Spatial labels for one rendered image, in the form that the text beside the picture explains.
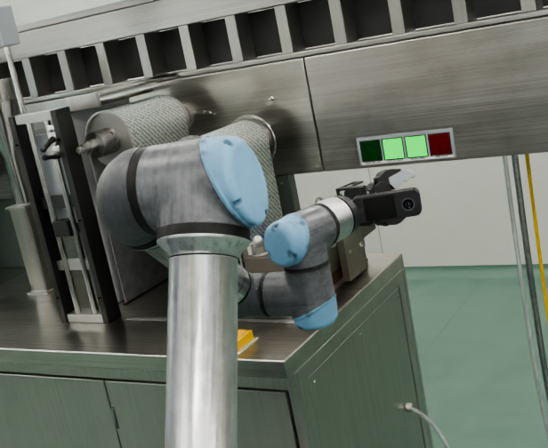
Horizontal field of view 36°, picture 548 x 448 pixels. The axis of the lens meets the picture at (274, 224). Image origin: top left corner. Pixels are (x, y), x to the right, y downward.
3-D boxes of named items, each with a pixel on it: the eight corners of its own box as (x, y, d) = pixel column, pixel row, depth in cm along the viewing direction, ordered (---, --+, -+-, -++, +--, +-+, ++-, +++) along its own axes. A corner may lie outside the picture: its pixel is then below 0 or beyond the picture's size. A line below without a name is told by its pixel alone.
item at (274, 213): (237, 257, 198) (221, 182, 193) (283, 228, 217) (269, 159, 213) (238, 257, 197) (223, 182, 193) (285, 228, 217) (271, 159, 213)
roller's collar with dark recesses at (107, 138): (87, 159, 204) (81, 133, 203) (103, 154, 209) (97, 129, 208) (107, 156, 201) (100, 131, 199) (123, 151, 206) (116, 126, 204)
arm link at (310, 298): (286, 316, 145) (273, 257, 142) (346, 314, 140) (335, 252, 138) (269, 334, 138) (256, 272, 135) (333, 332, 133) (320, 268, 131)
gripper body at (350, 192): (355, 179, 152) (312, 196, 144) (392, 176, 146) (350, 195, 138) (363, 218, 154) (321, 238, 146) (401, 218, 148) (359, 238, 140)
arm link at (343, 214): (334, 202, 135) (344, 250, 137) (351, 194, 138) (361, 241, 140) (301, 204, 140) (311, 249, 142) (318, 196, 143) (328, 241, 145)
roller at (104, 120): (95, 169, 212) (82, 116, 209) (154, 148, 233) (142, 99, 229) (138, 164, 205) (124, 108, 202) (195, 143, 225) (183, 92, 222)
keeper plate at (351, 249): (343, 281, 200) (335, 237, 198) (359, 267, 209) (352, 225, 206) (352, 281, 199) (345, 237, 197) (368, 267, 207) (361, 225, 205)
